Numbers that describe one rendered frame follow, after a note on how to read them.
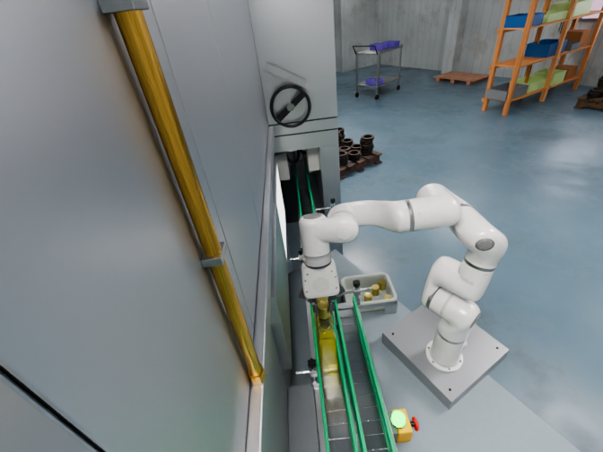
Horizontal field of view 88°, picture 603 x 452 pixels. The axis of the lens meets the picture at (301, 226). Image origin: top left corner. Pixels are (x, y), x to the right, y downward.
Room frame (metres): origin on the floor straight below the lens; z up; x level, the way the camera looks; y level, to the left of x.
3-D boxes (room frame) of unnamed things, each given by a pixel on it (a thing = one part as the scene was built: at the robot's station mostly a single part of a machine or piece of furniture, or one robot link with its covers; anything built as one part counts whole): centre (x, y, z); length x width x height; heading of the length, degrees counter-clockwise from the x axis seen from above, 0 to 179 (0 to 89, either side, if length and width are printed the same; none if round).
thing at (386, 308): (0.97, -0.23, 0.79); 0.27 x 0.17 x 0.08; 89
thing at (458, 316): (0.62, -0.45, 1.04); 0.13 x 0.10 x 0.16; 37
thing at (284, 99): (1.67, -0.02, 1.49); 0.21 x 0.05 x 0.21; 89
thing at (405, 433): (0.42, -0.22, 0.79); 0.07 x 0.07 x 0.07; 89
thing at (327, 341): (0.61, -0.03, 0.99); 0.06 x 0.06 x 0.21; 0
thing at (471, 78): (7.83, -4.26, 0.05); 1.08 x 0.75 x 0.10; 28
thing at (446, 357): (0.62, -0.47, 0.89); 0.16 x 0.13 x 0.15; 114
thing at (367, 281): (0.97, -0.26, 0.80); 0.22 x 0.17 x 0.09; 89
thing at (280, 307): (1.00, 0.10, 1.15); 0.90 x 0.03 x 0.34; 179
